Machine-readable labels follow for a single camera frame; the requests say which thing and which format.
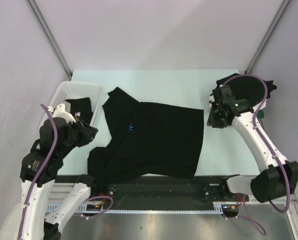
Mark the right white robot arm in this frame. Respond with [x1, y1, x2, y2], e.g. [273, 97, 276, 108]
[207, 85, 298, 204]

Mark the aluminium frame post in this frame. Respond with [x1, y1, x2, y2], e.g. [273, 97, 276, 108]
[25, 0, 73, 80]
[244, 0, 293, 74]

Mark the right aluminium frame post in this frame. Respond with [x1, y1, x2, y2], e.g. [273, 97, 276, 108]
[244, 0, 293, 74]

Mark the green folded t-shirt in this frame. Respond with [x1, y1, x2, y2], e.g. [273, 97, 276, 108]
[257, 110, 265, 120]

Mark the black printed t-shirt in basket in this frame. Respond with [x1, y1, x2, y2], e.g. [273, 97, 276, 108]
[65, 97, 93, 124]

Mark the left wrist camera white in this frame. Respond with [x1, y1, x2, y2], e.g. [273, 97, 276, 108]
[47, 101, 80, 124]

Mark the white plastic laundry basket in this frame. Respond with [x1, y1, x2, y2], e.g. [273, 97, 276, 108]
[48, 81, 104, 126]

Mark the white folded t-shirt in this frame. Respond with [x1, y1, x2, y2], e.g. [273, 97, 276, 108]
[209, 94, 215, 105]

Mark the white slotted cable duct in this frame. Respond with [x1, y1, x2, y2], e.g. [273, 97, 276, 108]
[46, 201, 224, 215]

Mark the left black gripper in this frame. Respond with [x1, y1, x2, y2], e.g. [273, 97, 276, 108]
[59, 114, 98, 156]

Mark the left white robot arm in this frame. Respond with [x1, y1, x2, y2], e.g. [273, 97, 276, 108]
[0, 117, 99, 240]

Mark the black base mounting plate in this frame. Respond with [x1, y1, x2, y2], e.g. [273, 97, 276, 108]
[84, 175, 250, 217]

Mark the left aluminium frame post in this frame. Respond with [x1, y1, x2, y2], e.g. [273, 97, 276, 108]
[25, 0, 73, 80]

